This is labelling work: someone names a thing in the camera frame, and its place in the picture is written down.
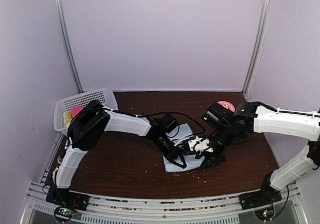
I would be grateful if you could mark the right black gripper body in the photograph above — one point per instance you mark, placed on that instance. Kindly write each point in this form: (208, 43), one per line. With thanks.
(226, 137)

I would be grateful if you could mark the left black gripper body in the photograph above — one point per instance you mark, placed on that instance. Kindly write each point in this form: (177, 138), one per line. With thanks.
(161, 146)

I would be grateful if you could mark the light blue towel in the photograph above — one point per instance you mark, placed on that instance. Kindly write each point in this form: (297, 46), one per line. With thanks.
(184, 130)

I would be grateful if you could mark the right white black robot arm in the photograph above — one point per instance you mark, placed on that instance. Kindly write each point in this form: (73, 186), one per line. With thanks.
(258, 117)

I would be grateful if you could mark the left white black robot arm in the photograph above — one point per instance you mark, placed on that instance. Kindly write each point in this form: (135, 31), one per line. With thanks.
(88, 126)

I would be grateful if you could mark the red white patterned ceramic bowl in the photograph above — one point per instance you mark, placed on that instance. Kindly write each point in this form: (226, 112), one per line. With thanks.
(227, 105)

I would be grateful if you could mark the right round circuit board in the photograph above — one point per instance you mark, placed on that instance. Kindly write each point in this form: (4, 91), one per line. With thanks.
(264, 214)

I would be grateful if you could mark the round circuit board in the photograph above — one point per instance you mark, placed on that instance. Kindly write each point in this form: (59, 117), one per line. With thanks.
(63, 214)
(264, 214)

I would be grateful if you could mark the white perforated plastic basket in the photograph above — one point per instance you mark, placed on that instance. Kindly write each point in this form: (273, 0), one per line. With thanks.
(104, 95)

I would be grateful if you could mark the yellow white cup in basket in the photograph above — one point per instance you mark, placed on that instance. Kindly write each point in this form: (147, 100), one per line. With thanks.
(67, 116)

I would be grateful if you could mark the left round circuit board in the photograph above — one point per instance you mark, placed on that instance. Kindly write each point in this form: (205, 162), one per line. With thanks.
(63, 214)

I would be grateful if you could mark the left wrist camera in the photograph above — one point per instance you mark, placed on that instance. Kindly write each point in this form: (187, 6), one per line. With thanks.
(169, 125)

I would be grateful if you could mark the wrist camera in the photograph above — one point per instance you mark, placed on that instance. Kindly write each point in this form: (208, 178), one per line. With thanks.
(169, 125)
(217, 116)

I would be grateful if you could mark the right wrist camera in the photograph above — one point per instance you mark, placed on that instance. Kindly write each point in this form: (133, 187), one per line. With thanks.
(217, 116)

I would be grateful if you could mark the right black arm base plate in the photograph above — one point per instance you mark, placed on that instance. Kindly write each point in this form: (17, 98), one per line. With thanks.
(259, 198)

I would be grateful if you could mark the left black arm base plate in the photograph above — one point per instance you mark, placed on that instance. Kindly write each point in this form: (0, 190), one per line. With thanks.
(67, 198)

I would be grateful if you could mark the right aluminium frame post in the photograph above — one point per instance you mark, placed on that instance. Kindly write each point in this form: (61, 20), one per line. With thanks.
(257, 49)

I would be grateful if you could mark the aluminium frame post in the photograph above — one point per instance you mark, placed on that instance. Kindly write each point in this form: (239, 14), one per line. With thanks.
(67, 45)
(257, 49)

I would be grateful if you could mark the left aluminium frame post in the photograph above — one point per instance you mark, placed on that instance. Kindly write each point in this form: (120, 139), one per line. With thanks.
(67, 45)

